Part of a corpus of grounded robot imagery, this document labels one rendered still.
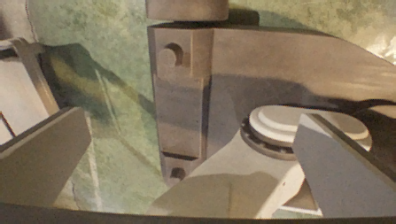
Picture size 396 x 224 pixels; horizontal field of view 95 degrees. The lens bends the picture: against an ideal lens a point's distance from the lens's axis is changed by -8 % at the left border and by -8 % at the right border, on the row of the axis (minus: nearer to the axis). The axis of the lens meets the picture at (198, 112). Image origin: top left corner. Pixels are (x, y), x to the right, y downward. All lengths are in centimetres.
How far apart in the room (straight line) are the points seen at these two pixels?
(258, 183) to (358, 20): 52
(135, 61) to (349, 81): 62
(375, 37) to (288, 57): 30
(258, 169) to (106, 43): 65
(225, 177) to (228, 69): 26
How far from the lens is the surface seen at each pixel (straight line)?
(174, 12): 44
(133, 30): 71
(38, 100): 79
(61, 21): 89
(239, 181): 30
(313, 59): 48
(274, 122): 35
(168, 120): 54
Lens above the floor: 61
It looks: 59 degrees down
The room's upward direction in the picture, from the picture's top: 155 degrees counter-clockwise
